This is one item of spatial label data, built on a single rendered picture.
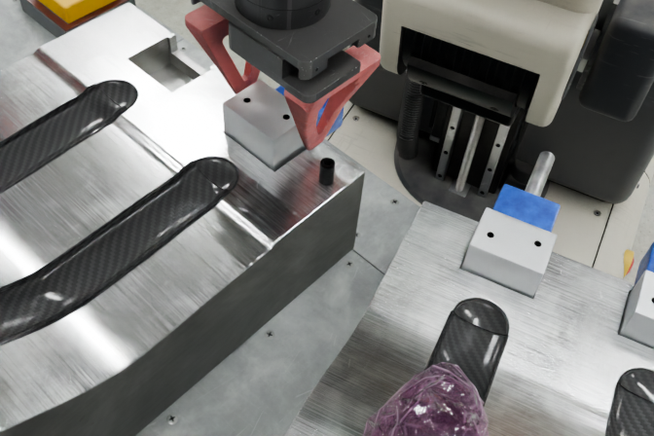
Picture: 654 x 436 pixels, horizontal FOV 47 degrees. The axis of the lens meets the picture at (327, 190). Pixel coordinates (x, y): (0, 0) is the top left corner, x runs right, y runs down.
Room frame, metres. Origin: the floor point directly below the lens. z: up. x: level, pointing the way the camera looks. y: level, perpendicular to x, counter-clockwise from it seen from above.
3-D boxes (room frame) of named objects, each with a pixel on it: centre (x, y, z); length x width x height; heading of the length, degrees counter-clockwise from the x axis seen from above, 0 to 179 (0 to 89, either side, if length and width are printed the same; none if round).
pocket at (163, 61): (0.44, 0.13, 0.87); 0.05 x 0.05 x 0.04; 51
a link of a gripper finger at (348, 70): (0.36, 0.02, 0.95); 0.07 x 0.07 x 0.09; 51
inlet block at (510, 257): (0.35, -0.14, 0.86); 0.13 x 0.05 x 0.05; 158
